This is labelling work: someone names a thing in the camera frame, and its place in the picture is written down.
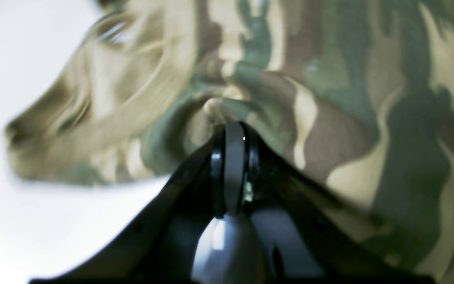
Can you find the image left gripper black left finger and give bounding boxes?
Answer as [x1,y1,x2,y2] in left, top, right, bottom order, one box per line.
[30,122,247,284]

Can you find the camouflage T-shirt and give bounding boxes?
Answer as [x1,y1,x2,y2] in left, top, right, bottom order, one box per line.
[6,0,454,284]

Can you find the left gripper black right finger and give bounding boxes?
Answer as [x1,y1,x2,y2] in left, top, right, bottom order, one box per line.
[243,123,434,284]

